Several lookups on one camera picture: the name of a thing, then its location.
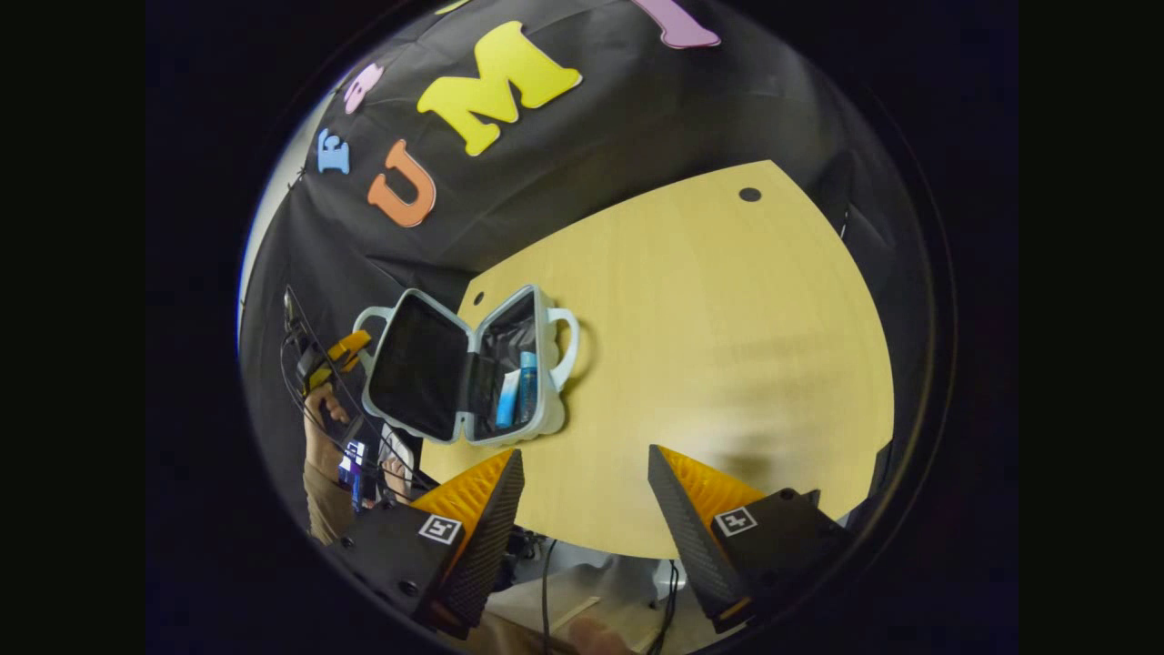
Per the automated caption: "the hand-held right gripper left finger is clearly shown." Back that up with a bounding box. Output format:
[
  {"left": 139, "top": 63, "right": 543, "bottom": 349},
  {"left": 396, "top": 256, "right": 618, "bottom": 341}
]
[{"left": 326, "top": 448, "right": 527, "bottom": 640}]

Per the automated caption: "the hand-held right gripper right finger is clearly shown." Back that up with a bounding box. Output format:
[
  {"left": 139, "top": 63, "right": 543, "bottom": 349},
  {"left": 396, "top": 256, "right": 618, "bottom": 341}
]
[{"left": 647, "top": 444, "right": 854, "bottom": 636}]

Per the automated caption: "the light blue small suitcase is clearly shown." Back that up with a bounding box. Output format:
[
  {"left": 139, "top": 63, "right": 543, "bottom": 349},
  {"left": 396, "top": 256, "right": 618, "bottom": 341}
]
[{"left": 353, "top": 284, "right": 581, "bottom": 448}]

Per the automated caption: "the small pale blue bottle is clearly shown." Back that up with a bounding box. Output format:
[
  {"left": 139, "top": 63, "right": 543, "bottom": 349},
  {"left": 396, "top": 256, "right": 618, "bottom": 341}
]
[{"left": 495, "top": 368, "right": 522, "bottom": 430}]

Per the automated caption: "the tall blue capped bottle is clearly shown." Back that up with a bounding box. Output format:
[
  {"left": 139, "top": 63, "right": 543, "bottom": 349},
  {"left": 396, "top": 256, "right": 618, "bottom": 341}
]
[{"left": 516, "top": 351, "right": 539, "bottom": 427}]

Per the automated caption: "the black cable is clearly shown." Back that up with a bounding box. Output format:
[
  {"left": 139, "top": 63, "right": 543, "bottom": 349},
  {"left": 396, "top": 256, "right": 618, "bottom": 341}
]
[
  {"left": 540, "top": 539, "right": 557, "bottom": 655},
  {"left": 647, "top": 559, "right": 681, "bottom": 655}
]

